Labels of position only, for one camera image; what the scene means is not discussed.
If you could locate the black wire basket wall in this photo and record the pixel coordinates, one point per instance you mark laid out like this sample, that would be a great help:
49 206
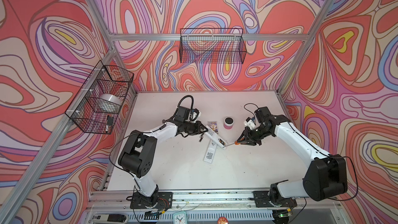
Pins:
92 114
212 45

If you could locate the white roll in basket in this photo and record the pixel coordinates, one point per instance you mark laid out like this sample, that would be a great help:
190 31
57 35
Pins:
111 98

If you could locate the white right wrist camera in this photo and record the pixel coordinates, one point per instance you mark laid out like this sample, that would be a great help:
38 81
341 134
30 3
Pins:
250 123

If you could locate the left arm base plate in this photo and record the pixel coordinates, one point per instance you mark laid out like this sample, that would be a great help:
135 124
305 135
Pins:
159 200

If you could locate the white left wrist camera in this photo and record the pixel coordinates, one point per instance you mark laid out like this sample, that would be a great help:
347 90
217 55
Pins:
195 114

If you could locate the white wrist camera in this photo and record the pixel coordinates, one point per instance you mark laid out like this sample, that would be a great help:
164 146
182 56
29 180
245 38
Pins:
250 123
195 114

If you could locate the white remote control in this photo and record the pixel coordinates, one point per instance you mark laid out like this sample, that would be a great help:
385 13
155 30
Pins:
210 152

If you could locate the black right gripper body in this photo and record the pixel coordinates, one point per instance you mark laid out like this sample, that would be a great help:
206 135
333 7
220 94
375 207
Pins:
254 136

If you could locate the orange handled screwdriver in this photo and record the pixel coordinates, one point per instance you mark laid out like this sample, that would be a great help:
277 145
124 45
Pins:
235 143

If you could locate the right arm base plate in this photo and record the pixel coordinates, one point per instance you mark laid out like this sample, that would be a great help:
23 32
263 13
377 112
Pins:
272 199

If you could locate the black white device front rail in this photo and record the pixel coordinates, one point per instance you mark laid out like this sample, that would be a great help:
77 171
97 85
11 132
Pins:
109 219

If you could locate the white remote with coloured buttons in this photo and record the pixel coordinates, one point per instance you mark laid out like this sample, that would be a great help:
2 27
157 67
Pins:
215 138

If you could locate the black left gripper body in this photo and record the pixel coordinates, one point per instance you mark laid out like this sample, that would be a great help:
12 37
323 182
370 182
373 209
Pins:
190 128

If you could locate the purple printed card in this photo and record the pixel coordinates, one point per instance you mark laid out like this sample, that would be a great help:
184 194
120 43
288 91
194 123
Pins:
213 125

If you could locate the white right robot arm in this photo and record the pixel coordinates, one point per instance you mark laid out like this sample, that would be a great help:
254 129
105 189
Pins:
326 174

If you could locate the small white clock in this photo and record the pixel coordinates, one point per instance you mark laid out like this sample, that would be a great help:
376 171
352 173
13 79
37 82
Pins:
180 218

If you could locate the pink round black-top pad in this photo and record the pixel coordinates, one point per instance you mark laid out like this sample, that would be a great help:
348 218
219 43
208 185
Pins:
228 123

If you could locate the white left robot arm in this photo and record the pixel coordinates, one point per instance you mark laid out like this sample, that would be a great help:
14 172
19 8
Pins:
138 153

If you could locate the black wire basket left wall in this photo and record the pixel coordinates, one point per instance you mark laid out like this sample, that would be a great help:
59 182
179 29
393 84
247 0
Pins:
92 114

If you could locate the black wire basket back wall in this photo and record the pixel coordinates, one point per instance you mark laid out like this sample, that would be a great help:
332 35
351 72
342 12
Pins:
212 45

